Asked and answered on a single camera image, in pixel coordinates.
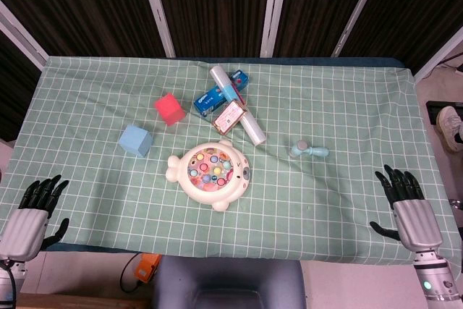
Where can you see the red foam cube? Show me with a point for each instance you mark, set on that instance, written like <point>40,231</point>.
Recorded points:
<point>169,109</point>

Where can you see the orange device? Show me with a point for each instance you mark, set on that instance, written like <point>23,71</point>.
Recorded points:
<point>146,269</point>

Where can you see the blue Oreo cookie box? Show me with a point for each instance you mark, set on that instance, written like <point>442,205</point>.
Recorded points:
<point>208,103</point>

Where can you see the pink red snack box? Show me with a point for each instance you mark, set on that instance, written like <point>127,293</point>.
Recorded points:
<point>228,117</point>

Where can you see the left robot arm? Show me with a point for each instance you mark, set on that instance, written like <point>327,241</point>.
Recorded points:
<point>5,280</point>

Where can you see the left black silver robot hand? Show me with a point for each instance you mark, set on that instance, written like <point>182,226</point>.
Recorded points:
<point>21,229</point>

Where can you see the white whack-a-mole toy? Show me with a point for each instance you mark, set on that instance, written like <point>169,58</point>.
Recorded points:
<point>206,193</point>

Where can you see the grey padded chair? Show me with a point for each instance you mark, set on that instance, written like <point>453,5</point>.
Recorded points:
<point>228,283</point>

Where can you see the white sneaker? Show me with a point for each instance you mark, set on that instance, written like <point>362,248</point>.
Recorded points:
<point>448,128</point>

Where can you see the light blue toy dumbbell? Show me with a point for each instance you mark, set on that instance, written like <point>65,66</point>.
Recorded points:
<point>300,149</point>

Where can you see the green checked tablecloth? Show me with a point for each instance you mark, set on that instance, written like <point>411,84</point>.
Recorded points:
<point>325,197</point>

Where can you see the white frame post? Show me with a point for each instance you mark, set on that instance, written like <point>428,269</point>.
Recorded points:
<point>21,37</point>
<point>356,12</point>
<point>155,8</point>
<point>273,8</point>

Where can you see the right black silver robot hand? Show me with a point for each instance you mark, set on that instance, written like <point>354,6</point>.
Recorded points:
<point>416,222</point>

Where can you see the wooden board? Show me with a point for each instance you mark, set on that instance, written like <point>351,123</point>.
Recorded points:
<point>72,301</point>

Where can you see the clear plastic wrap roll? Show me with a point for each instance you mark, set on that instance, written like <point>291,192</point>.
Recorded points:
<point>226,86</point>

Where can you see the blue foam cube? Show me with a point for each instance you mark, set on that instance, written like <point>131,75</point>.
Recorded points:
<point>134,139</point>

